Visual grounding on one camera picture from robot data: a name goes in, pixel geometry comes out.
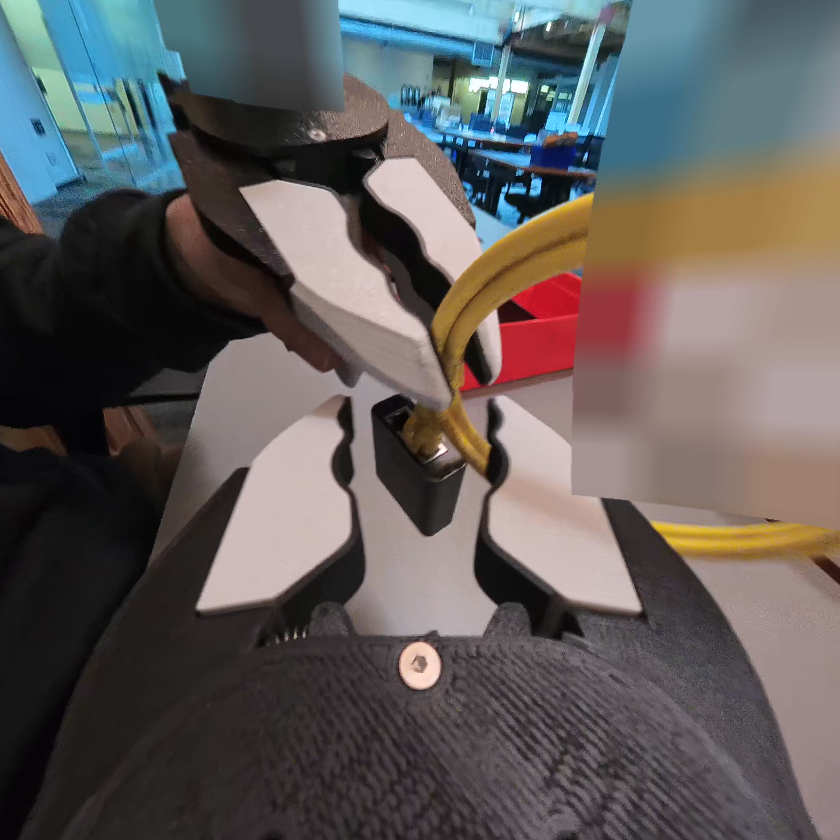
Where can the person's torso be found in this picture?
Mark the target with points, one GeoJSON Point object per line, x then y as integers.
{"type": "Point", "coordinates": [65, 590]}

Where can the wooden pillar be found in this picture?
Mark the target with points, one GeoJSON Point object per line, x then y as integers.
{"type": "Point", "coordinates": [16, 197]}

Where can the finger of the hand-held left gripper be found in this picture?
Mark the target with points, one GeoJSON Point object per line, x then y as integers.
{"type": "Point", "coordinates": [328, 275]}
{"type": "Point", "coordinates": [426, 210]}

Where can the black network switch box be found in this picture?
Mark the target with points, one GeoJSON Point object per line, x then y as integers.
{"type": "Point", "coordinates": [420, 492]}

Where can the person's left hand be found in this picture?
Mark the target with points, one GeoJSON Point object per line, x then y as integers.
{"type": "Point", "coordinates": [223, 275]}

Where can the blue storage bin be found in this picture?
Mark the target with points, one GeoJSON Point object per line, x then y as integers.
{"type": "Point", "coordinates": [554, 156]}

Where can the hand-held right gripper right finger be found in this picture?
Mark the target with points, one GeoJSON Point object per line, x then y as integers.
{"type": "Point", "coordinates": [558, 544]}

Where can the person's left forearm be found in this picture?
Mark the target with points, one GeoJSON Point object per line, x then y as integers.
{"type": "Point", "coordinates": [85, 295]}

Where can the red plastic bin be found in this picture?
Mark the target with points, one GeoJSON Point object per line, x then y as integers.
{"type": "Point", "coordinates": [538, 334]}

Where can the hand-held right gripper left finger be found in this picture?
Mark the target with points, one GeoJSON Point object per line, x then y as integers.
{"type": "Point", "coordinates": [275, 525]}

